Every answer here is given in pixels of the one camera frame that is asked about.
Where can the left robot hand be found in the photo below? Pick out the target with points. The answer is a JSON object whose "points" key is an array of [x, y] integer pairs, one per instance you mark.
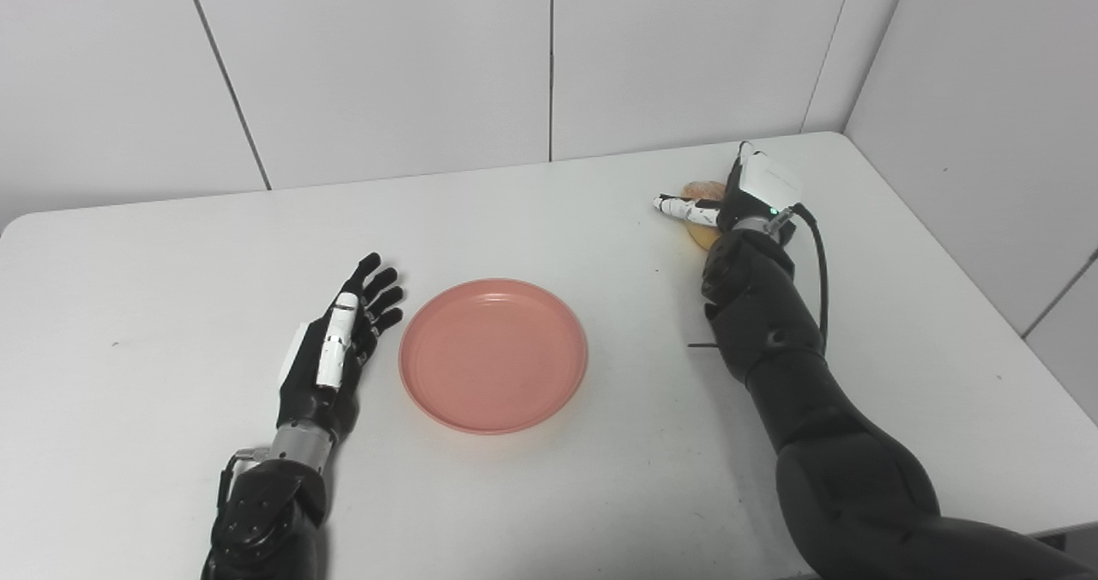
{"points": [[330, 365]]}

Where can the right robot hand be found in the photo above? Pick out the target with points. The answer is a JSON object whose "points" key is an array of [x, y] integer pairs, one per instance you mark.
{"points": [[746, 198]]}

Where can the bread roll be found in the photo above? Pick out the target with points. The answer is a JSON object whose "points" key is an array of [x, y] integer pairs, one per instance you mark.
{"points": [[702, 220]]}

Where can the pink plate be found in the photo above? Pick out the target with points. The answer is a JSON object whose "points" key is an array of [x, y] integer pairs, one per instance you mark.
{"points": [[493, 355]]}

